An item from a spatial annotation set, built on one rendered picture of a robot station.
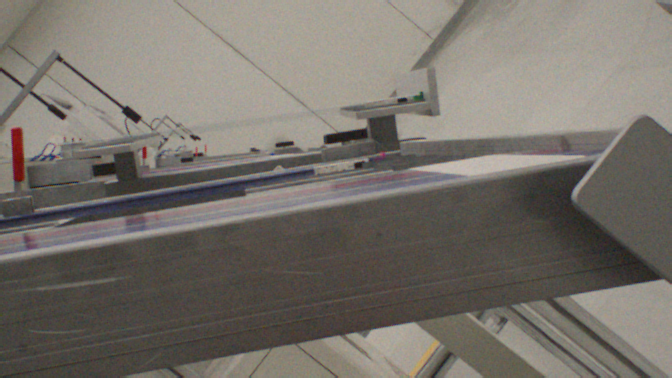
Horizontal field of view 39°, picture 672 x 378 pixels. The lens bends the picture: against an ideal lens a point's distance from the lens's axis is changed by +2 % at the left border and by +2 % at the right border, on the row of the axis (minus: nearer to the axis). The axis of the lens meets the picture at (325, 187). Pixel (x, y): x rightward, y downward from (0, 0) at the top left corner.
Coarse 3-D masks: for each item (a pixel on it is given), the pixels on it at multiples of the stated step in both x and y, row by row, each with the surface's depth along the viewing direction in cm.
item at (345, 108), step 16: (416, 96) 131; (304, 112) 130; (320, 112) 130; (336, 112) 131; (176, 128) 130; (192, 128) 130; (208, 128) 130; (224, 128) 130; (64, 144) 129; (80, 144) 129; (96, 144) 129
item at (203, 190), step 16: (256, 176) 103; (272, 176) 102; (288, 176) 103; (304, 176) 103; (160, 192) 101; (176, 192) 101; (192, 192) 102; (208, 192) 102; (64, 208) 101; (80, 208) 101; (96, 208) 101; (112, 208) 101; (0, 224) 100; (16, 224) 100
